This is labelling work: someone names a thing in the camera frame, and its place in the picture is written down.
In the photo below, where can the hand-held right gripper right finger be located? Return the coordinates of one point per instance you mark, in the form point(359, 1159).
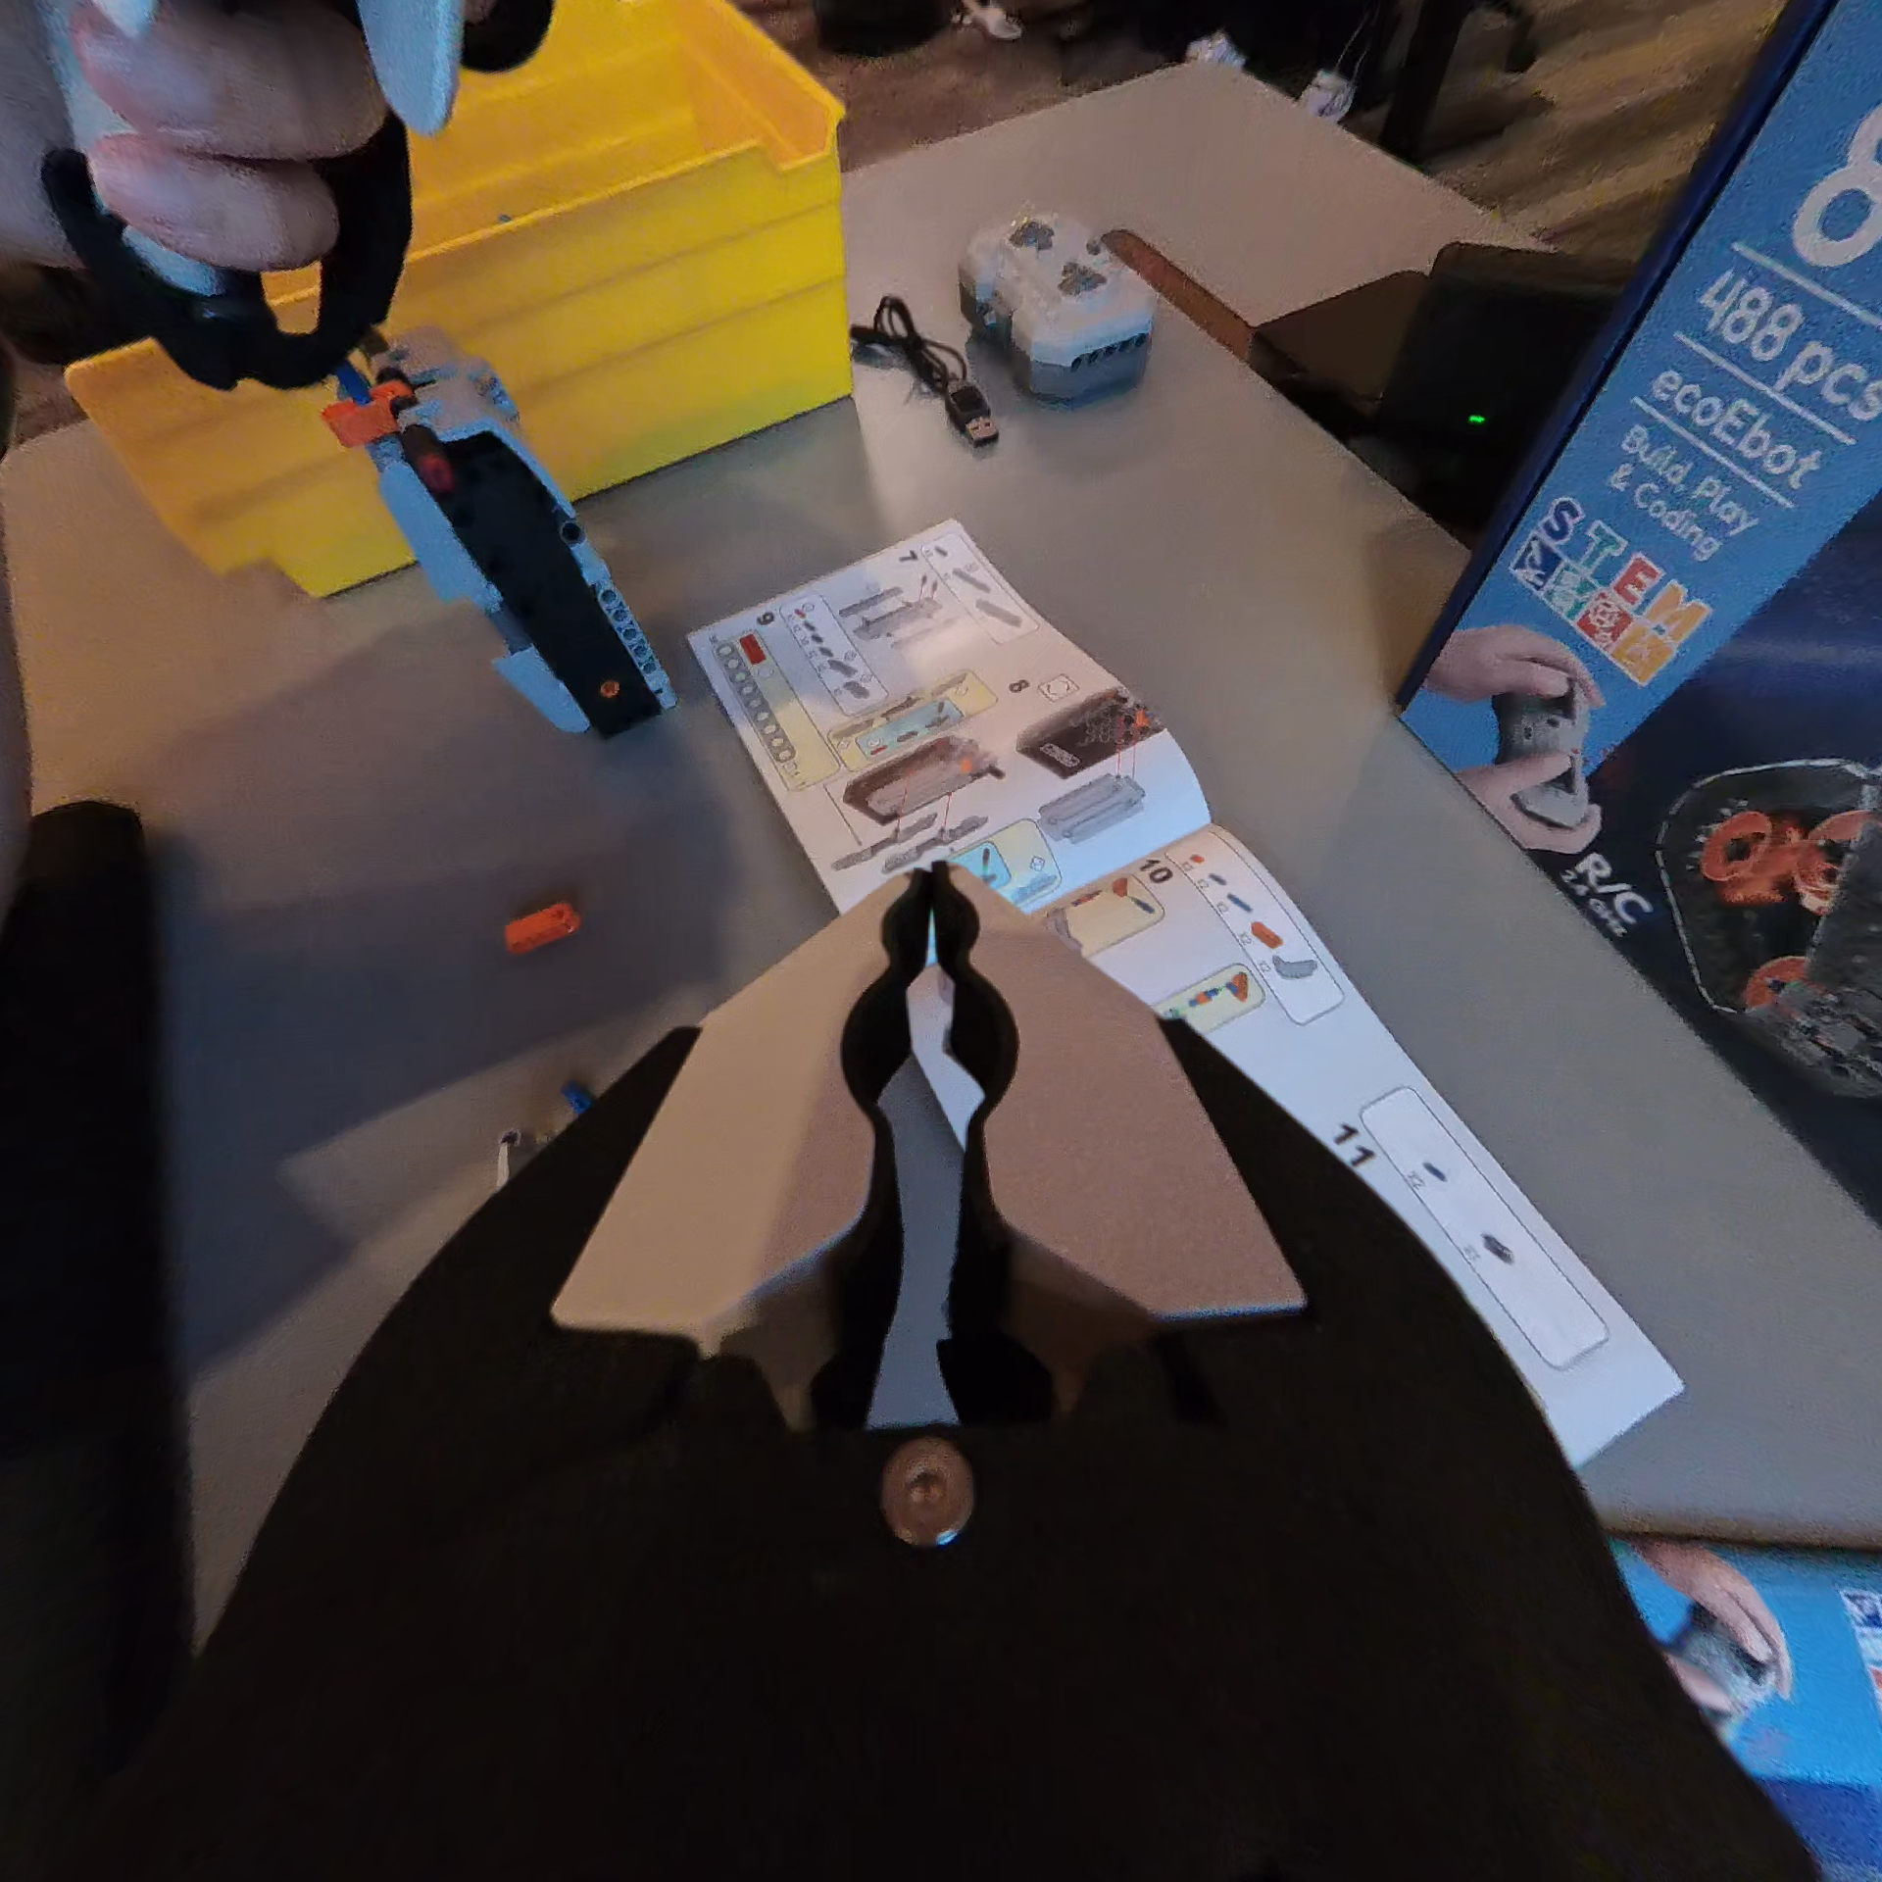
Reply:
point(1147, 1176)

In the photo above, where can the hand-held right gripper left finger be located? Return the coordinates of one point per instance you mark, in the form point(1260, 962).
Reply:
point(706, 1176)

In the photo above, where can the grey desk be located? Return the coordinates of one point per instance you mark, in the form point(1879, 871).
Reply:
point(1250, 619)

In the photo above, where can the person's left hand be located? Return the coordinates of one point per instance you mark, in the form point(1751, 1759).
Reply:
point(221, 103)

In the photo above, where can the grey curved panel brick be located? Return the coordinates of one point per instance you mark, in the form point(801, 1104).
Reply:
point(508, 1153)

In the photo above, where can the orange short beam brick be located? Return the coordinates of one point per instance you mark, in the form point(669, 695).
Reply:
point(542, 928)

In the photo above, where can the yellow plastic bin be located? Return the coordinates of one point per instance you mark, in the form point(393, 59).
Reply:
point(661, 265)

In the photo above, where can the grey black brick assembly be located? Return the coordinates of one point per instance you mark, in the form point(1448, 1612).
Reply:
point(516, 558)

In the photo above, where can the white instruction booklet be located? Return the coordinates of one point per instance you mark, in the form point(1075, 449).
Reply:
point(912, 707)

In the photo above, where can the grey remote controller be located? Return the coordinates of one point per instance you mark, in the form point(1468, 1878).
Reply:
point(1050, 316)

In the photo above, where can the blue printed manual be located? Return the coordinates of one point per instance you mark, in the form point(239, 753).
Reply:
point(1809, 1647)

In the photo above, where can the blue toy kit box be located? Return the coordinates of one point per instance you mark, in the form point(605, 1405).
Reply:
point(1691, 441)

